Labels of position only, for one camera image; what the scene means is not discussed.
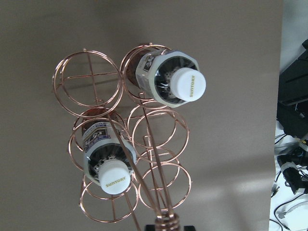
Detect copper wire bottle basket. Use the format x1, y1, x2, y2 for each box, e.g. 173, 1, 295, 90
52, 43, 204, 231

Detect tea bottle in basket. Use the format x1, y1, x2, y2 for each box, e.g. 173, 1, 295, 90
125, 47, 206, 108
82, 119, 136, 195

